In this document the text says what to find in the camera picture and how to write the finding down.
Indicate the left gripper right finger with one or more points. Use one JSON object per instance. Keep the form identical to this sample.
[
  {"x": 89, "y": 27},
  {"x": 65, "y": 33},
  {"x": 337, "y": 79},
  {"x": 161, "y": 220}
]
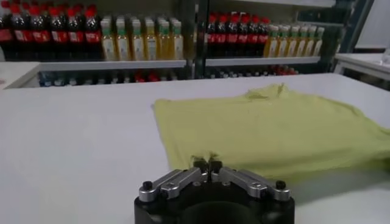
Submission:
[{"x": 250, "y": 184}]

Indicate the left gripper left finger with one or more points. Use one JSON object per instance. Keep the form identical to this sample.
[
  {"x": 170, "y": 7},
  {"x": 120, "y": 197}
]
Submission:
[{"x": 173, "y": 184}]

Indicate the yellow-green t-shirt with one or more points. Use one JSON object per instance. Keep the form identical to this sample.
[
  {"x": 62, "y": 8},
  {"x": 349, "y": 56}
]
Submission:
[{"x": 259, "y": 131}]

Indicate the small red cap cola bottle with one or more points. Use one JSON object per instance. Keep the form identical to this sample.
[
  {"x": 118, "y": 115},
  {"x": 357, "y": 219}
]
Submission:
[
  {"x": 139, "y": 77},
  {"x": 153, "y": 77}
]

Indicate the white drinks display shelf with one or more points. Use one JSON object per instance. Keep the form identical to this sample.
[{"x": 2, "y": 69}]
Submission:
[
  {"x": 259, "y": 61},
  {"x": 106, "y": 64}
]

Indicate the yellow tea bottle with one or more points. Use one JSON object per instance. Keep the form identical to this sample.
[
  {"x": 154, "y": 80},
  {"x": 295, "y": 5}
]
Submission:
[
  {"x": 292, "y": 46},
  {"x": 108, "y": 47},
  {"x": 164, "y": 45},
  {"x": 137, "y": 47},
  {"x": 271, "y": 47},
  {"x": 282, "y": 47},
  {"x": 318, "y": 45},
  {"x": 122, "y": 47},
  {"x": 301, "y": 46},
  {"x": 177, "y": 45},
  {"x": 150, "y": 46},
  {"x": 309, "y": 45}
]

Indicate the white side table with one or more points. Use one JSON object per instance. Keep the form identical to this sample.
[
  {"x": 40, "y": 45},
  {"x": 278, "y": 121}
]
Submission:
[
  {"x": 362, "y": 59},
  {"x": 15, "y": 73}
]

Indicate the black vertical shelf post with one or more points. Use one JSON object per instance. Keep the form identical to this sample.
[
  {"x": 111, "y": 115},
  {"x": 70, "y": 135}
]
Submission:
[{"x": 198, "y": 45}]

